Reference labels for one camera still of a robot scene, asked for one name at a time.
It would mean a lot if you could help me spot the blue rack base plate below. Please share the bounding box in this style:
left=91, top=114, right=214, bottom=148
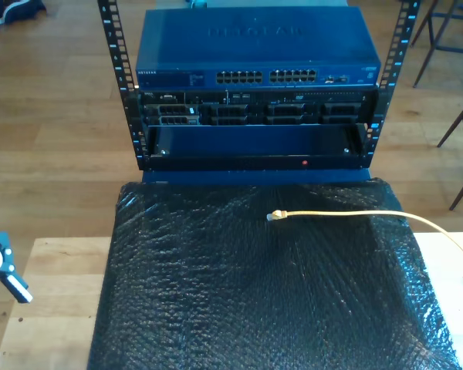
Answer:
left=141, top=168, right=373, bottom=187

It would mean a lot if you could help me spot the blue Netgear network switch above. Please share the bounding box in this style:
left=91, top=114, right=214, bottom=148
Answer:
left=134, top=5, right=382, bottom=93

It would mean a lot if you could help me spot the black perforated rack post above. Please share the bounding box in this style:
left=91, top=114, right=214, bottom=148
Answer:
left=96, top=0, right=148, bottom=171
left=363, top=0, right=422, bottom=170

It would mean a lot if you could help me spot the black Dell rack server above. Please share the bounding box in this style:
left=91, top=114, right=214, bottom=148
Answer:
left=137, top=89, right=380, bottom=127

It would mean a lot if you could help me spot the dark metal frame chair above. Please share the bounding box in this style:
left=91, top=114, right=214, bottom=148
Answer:
left=437, top=90, right=463, bottom=212

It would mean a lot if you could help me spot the dark blue sneaker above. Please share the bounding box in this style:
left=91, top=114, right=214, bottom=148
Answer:
left=0, top=0, right=48, bottom=25

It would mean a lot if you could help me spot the black bubble wrap mat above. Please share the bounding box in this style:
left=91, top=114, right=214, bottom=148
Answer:
left=86, top=177, right=463, bottom=370

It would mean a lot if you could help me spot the dark metal frame stool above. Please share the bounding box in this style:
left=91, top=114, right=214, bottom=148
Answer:
left=410, top=0, right=463, bottom=89

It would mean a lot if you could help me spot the yellow network cable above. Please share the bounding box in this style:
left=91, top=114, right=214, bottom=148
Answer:
left=265, top=208, right=463, bottom=274

